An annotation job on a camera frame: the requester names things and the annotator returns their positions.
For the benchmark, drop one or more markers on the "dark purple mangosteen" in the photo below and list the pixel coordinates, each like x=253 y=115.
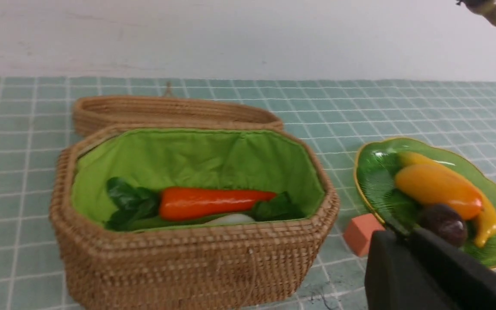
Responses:
x=445 y=223

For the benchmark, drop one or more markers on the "woven rattan basket green lining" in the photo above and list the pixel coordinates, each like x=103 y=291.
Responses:
x=119 y=253

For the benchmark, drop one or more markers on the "woven rattan basket lid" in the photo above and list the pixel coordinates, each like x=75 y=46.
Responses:
x=93 y=113

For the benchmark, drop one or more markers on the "yellow banana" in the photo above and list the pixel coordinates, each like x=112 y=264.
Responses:
x=484 y=223

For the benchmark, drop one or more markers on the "checkered teal tablecloth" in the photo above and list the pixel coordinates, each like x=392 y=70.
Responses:
x=334 y=117

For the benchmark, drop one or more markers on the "orange carrot with leaves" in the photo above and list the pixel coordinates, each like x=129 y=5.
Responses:
x=181 y=204

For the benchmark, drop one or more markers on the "white radish with leaves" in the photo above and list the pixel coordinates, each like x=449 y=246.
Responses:
x=230 y=218

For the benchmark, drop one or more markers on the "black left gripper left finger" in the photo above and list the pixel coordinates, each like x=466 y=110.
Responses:
x=394 y=280

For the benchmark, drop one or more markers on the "orange foam cube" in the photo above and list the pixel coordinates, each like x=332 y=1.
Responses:
x=359 y=231

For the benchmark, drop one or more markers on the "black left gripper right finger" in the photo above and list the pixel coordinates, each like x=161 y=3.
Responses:
x=467 y=282

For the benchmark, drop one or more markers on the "orange yellow mango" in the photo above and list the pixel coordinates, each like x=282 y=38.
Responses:
x=432 y=185

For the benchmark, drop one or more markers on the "green glass leaf plate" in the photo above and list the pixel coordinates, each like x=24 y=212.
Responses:
x=376 y=166

